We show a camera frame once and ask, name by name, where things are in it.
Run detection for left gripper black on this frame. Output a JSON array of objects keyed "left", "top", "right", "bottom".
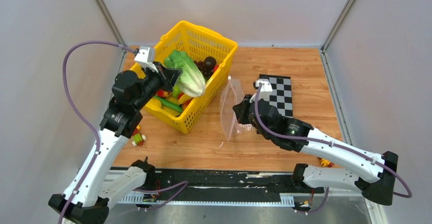
[{"left": 133, "top": 61, "right": 182, "bottom": 110}]

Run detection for green lettuce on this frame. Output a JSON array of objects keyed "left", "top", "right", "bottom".
[{"left": 164, "top": 50, "right": 206, "bottom": 98}]

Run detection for red yellow apple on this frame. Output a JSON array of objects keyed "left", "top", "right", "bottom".
[{"left": 156, "top": 90, "right": 171, "bottom": 98}]

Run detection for clear zip top bag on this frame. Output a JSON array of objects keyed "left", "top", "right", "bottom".
[{"left": 219, "top": 75, "right": 253, "bottom": 143}]

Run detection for yellow banana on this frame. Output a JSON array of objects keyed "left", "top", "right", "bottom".
[{"left": 177, "top": 93, "right": 193, "bottom": 105}]

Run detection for yellow plastic basket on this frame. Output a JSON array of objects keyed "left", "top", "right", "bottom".
[{"left": 144, "top": 20, "right": 238, "bottom": 134}]

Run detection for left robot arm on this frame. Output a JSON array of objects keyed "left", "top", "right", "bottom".
[{"left": 48, "top": 63, "right": 181, "bottom": 223}]

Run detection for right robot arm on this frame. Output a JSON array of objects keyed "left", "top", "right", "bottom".
[{"left": 233, "top": 95, "right": 398, "bottom": 206}]

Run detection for green vegetable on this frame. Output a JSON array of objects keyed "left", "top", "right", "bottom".
[{"left": 172, "top": 86, "right": 182, "bottom": 98}]

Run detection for green cucumber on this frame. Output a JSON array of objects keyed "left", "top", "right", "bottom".
[{"left": 154, "top": 96, "right": 183, "bottom": 114}]

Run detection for dark red grapes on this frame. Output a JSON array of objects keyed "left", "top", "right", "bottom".
[{"left": 194, "top": 61, "right": 215, "bottom": 80}]

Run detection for black white checkerboard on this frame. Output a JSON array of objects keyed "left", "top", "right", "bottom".
[{"left": 259, "top": 74, "right": 293, "bottom": 118}]

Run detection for dark avocado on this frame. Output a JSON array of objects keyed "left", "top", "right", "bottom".
[{"left": 203, "top": 57, "right": 217, "bottom": 70}]

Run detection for red strawberry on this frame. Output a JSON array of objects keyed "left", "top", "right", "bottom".
[{"left": 212, "top": 65, "right": 219, "bottom": 73}]

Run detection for red green toy car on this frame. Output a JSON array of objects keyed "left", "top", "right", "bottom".
[{"left": 131, "top": 125, "right": 147, "bottom": 147}]

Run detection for orange yellow toy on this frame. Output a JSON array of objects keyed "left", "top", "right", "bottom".
[{"left": 319, "top": 158, "right": 334, "bottom": 167}]

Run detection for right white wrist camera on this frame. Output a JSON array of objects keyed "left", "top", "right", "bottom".
[{"left": 251, "top": 78, "right": 273, "bottom": 102}]

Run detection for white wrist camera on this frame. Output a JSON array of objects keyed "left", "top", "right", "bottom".
[
  {"left": 134, "top": 46, "right": 158, "bottom": 73},
  {"left": 251, "top": 78, "right": 273, "bottom": 102}
]

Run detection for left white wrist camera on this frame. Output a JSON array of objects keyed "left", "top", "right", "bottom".
[{"left": 134, "top": 46, "right": 158, "bottom": 73}]

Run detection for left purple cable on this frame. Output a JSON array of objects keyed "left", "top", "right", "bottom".
[{"left": 57, "top": 40, "right": 138, "bottom": 224}]

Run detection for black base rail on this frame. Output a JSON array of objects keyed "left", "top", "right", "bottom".
[{"left": 120, "top": 169, "right": 325, "bottom": 207}]

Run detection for aluminium frame base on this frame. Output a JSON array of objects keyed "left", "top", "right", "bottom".
[{"left": 61, "top": 168, "right": 389, "bottom": 224}]

